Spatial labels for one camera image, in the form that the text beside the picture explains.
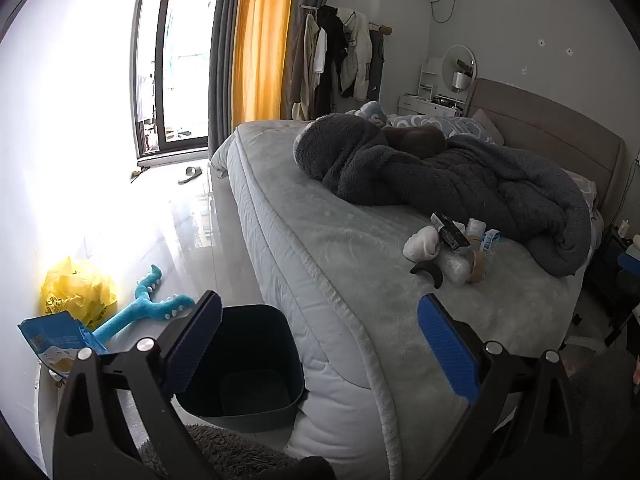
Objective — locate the dark blue plastic bin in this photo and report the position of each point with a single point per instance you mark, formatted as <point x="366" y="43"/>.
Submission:
<point x="260" y="340"/>

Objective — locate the blue plush toy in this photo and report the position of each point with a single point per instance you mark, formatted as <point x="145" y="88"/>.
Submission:
<point x="145" y="305"/>

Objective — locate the yellow plastic bag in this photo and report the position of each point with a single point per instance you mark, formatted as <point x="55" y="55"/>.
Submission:
<point x="75" y="285"/>

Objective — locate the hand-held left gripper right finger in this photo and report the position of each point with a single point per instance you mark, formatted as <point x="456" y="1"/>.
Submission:
<point x="445" y="350"/>

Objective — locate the white dressing table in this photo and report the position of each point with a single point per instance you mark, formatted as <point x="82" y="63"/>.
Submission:
<point x="415" y="105"/>

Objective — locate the white jacket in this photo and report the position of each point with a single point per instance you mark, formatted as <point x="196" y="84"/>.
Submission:
<point x="357" y="50"/>

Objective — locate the brown plush pillow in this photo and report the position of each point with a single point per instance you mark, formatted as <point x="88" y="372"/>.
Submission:
<point x="415" y="140"/>

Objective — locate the black jacket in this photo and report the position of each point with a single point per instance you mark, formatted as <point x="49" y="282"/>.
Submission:
<point x="332" y="35"/>

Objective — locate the small brown hanging item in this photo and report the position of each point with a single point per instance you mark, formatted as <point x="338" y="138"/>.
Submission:
<point x="385" y="29"/>

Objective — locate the white desktop shelf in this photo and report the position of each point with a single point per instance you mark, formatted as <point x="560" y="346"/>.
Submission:
<point x="430" y="77"/>

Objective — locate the bed with grey cover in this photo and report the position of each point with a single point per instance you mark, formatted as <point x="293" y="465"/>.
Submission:
<point x="325" y="240"/>

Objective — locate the small blue and white carton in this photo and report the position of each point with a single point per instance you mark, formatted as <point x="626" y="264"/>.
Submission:
<point x="490" y="240"/>

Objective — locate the white shirt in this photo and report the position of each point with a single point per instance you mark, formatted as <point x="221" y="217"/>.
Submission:
<point x="320" y="55"/>

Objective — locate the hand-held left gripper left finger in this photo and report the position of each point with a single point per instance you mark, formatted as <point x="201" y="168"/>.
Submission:
<point x="195" y="340"/>

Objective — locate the black packet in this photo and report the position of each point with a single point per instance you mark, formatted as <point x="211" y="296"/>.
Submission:
<point x="450" y="232"/>

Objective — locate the white clothes rail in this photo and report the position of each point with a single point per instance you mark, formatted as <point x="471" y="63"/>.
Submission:
<point x="307" y="7"/>

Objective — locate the yellow curtain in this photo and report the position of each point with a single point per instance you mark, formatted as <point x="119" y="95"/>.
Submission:
<point x="260" y="50"/>

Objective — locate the black-framed glass sliding door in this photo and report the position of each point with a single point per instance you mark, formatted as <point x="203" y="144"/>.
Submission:
<point x="185" y="60"/>

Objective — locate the grey hanging garment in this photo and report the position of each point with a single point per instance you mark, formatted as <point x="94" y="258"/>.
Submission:
<point x="376" y="65"/>

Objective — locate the beige coat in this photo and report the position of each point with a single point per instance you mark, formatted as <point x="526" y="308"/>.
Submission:
<point x="302" y="70"/>

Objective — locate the white sock ball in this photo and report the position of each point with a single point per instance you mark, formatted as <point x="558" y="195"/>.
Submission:
<point x="416" y="248"/>
<point x="431" y="235"/>

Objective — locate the dark grey fleece blanket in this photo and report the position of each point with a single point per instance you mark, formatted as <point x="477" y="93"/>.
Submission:
<point x="475" y="185"/>

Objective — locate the round wall mirror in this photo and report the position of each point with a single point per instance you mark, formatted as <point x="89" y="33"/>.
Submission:
<point x="452" y="60"/>

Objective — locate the black curved band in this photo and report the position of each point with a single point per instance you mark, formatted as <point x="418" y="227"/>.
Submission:
<point x="434" y="271"/>

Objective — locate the blue and white snack bag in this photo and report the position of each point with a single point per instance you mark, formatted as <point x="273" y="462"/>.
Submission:
<point x="55" y="340"/>

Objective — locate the cardboard tape roll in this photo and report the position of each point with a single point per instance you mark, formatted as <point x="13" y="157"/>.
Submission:
<point x="479" y="270"/>

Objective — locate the grey pillow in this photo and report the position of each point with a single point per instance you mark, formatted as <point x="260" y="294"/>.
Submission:
<point x="487" y="122"/>

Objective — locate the blue cloud-print duvet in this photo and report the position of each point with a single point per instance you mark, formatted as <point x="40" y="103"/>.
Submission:
<point x="465" y="127"/>

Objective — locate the grey slipper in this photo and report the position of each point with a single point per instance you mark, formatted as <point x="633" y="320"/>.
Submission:
<point x="190" y="174"/>

